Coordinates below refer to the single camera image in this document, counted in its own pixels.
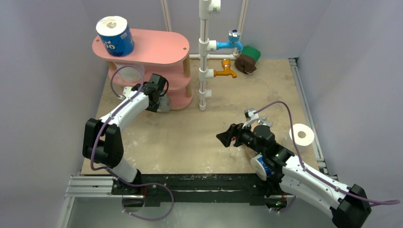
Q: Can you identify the grey toilet paper roll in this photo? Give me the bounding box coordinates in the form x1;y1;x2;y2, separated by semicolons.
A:
157;95;171;113

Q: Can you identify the plain white toilet paper roll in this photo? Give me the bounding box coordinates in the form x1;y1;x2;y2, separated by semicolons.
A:
116;64;145;82

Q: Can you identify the pink three-tier shelf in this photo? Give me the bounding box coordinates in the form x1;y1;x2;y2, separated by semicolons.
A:
92;28;193;110

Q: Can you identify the blue toilet paper roll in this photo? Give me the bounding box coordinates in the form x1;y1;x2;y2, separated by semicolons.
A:
96;16;134;57

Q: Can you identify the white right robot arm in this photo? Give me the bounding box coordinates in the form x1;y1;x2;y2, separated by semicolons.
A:
216;123;372;228

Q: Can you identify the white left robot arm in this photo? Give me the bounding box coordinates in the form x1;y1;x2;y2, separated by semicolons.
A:
82;74;170;194

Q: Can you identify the blue wrapped roll near base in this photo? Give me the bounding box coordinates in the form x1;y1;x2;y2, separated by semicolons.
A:
250;154;272;181

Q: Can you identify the white toilet roll at right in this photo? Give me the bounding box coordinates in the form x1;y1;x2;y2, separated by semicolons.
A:
289;123;315;147

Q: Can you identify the orange brass faucet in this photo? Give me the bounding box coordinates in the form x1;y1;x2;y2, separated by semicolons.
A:
213;59;237;78

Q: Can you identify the green brown wrapped roll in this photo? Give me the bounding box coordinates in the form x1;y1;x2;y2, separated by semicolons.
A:
235;46;261;75

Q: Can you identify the white PVC pipe stand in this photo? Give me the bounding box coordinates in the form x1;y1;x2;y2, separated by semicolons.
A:
160;0;249;111

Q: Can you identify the blue plastic faucet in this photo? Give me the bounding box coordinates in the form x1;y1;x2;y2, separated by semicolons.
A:
216;29;243;51

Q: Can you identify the red handled adjustable wrench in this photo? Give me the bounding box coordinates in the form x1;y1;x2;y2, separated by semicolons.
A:
255;116;273;127

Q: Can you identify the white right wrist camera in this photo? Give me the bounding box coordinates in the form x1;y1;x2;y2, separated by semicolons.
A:
242;108;260;129

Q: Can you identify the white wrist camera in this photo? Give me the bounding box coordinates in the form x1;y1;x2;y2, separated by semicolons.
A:
242;108;260;129
119;86;132;100

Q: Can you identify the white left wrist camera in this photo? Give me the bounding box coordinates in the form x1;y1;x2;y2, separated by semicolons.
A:
119;86;132;100

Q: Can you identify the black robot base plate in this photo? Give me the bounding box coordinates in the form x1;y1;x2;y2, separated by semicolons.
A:
112;173;287;209

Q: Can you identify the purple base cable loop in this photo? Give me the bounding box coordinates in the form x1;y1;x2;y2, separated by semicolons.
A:
121;182;175;222

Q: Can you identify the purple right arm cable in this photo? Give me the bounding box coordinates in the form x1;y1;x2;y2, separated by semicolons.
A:
255;100;401;208

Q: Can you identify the aluminium frame rail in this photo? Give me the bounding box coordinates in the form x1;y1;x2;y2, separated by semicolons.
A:
57;57;342;228

